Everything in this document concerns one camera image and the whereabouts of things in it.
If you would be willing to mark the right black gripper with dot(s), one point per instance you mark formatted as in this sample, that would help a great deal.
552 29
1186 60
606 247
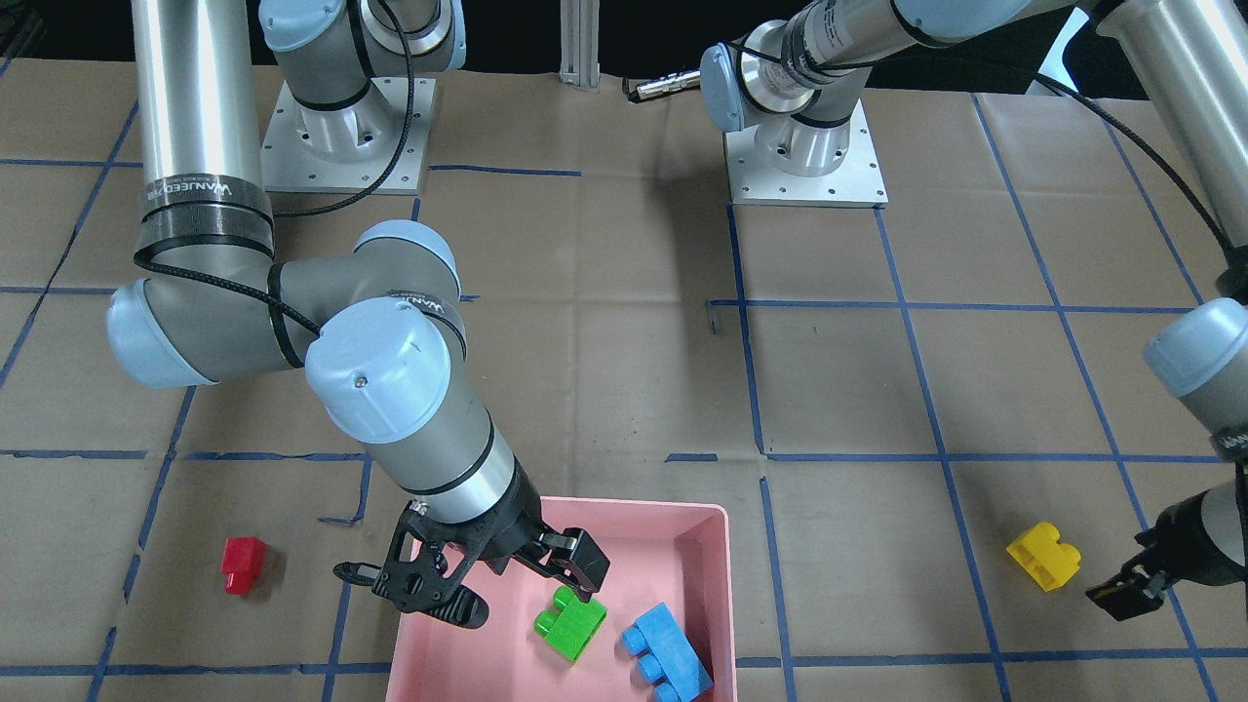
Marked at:
509 533

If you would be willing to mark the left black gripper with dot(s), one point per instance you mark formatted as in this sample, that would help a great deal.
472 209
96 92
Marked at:
1191 544

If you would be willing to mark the green toy block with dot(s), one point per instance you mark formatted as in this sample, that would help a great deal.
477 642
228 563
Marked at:
568 625

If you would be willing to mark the yellow toy block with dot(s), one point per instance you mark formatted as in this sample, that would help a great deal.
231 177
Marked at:
1042 554

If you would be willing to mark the blue toy block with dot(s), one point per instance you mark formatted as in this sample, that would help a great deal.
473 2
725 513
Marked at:
665 656

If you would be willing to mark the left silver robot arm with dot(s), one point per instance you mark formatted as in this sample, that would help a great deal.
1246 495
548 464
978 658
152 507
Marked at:
803 75

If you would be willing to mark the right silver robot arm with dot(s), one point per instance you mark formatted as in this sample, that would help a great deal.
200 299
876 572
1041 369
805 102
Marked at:
377 332

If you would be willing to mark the pink plastic box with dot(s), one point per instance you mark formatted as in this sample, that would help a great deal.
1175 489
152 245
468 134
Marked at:
660 553

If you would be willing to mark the brown paper table cover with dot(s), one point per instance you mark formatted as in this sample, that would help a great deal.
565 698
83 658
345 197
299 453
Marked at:
881 401

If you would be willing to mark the red toy block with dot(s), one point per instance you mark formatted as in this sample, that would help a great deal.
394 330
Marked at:
242 564

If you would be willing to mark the silver metal cylinder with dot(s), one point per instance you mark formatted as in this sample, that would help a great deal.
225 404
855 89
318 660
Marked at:
661 87

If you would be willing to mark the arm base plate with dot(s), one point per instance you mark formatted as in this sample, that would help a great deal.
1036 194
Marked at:
809 161
306 151

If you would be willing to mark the aluminium frame post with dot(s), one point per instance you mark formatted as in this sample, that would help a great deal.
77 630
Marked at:
579 32

